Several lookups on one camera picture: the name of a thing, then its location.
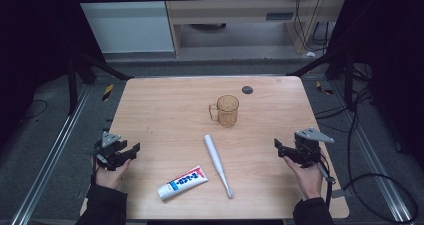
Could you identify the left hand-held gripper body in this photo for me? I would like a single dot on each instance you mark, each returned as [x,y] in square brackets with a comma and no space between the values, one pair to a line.
[109,153]

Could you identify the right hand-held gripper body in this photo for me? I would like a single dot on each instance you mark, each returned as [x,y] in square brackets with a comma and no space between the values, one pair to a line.
[308,148]

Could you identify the person's left hand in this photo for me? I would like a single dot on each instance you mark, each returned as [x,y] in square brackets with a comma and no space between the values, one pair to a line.
[111,176]

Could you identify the person's right hand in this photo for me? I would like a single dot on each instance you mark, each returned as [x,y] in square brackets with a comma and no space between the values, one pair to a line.
[308,180]

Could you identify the yellow black tape strip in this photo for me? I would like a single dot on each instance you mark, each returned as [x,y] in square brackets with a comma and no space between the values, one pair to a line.
[324,89]
[107,92]

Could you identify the grey tape piece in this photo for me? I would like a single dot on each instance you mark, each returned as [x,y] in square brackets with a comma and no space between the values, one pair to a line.
[339,193]

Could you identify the white red blue toothpaste tube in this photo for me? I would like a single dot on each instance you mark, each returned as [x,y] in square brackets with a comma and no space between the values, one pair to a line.
[181,184]

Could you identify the clear glass mug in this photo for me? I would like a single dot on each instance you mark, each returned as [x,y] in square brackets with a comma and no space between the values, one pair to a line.
[226,111]

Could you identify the round black table grommet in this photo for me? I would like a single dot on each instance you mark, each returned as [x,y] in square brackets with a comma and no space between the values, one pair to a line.
[247,90]

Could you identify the white electric toothbrush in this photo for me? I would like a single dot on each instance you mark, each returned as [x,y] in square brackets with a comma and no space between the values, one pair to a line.
[216,158]

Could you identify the black metal stand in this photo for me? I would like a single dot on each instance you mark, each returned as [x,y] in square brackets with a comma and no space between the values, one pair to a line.
[348,81]
[71,85]

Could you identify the small white floor object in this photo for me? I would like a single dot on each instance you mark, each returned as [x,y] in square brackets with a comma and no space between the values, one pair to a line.
[310,54]

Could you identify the white cabinet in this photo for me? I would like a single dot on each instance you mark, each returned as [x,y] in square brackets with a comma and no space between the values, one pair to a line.
[126,28]

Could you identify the black curtain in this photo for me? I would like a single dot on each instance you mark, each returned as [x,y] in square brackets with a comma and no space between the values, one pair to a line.
[33,51]
[390,51]

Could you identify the light wooden desk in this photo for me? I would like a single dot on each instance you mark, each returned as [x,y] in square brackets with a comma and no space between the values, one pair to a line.
[233,13]

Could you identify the aluminium floor rail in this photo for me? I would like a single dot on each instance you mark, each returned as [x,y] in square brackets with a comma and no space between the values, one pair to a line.
[376,171]
[50,158]

